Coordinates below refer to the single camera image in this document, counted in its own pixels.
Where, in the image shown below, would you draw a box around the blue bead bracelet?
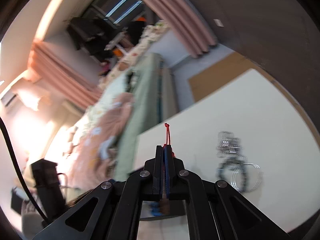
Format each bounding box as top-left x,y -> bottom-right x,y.
149,200 -> 167,217

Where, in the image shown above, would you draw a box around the red string bracelet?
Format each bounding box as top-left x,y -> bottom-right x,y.
163,122 -> 176,158

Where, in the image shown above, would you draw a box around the silver ball chain necklace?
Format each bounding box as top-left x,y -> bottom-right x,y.
216,130 -> 243,159

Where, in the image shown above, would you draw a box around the silver bangle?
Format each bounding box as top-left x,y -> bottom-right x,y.
231,163 -> 263,193

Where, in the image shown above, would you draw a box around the black jewelry box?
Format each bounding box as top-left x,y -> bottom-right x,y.
140,199 -> 185,221

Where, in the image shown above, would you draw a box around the pink fleece blanket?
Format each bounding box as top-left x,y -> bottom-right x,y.
67,92 -> 134,190

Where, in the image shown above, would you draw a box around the green bed sheet mattress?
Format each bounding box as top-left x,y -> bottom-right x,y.
113,53 -> 163,181

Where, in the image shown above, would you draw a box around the white low table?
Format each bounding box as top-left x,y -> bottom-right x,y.
133,70 -> 319,239

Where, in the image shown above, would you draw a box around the light green floral quilt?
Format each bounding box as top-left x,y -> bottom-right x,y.
82,69 -> 140,121

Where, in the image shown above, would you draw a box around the pink curtain far left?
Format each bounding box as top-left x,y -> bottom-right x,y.
24,42 -> 102,109

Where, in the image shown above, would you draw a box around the brown cardboard floor sheet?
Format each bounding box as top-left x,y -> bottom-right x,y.
188,52 -> 261,103

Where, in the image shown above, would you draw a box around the floral window seat cushion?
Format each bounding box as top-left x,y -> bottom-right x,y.
98,20 -> 170,90

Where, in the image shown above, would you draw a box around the pink curtain by wardrobe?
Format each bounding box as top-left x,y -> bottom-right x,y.
142,0 -> 217,57

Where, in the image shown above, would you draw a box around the hanging dark clothes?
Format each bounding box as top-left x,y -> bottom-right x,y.
66,17 -> 120,62

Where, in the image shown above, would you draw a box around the dark brown wardrobe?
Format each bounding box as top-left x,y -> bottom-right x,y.
189,0 -> 319,126

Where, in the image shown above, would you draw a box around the white wall switch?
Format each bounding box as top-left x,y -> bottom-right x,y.
214,19 -> 224,28

